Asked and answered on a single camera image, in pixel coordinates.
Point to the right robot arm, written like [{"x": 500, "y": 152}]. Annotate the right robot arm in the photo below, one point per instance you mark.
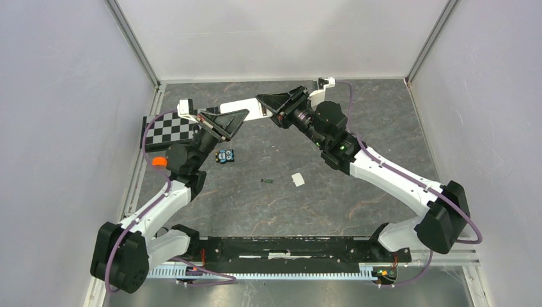
[{"x": 441, "y": 209}]

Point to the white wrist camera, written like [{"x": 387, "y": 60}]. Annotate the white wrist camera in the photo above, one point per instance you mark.
[
  {"x": 320, "y": 86},
  {"x": 185, "y": 108}
]

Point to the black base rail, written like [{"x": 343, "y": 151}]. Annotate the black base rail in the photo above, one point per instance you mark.
[{"x": 290, "y": 254}]

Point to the grey white remote control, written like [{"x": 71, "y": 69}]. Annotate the grey white remote control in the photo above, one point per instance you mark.
[{"x": 256, "y": 109}]

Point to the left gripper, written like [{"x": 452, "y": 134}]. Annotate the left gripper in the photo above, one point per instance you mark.
[{"x": 222, "y": 126}]

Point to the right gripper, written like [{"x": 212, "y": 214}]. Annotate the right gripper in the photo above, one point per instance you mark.
[{"x": 284, "y": 104}]

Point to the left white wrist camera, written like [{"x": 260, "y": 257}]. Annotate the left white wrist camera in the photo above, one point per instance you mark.
[{"x": 185, "y": 108}]

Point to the white slotted cable duct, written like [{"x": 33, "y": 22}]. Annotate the white slotted cable duct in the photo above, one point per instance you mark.
[{"x": 171, "y": 270}]

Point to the black white checkerboard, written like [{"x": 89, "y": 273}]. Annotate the black white checkerboard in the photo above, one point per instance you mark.
[{"x": 165, "y": 131}]

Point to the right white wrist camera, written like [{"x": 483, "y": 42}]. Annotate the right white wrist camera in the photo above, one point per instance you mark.
[{"x": 320, "y": 86}]

